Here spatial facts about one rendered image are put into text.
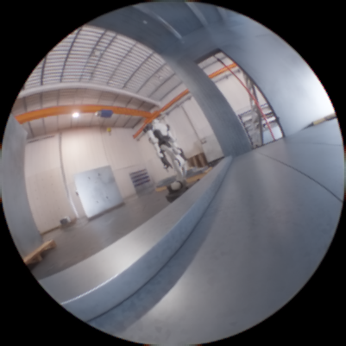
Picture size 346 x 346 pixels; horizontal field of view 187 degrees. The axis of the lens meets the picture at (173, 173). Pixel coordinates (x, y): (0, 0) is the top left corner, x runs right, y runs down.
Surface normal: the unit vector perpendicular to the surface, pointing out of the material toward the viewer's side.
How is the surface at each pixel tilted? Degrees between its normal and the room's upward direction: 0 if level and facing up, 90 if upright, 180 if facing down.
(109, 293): 90
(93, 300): 90
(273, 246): 0
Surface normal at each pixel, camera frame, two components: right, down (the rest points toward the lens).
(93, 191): 0.73, -0.30
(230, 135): -0.56, 0.24
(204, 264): -0.38, -0.92
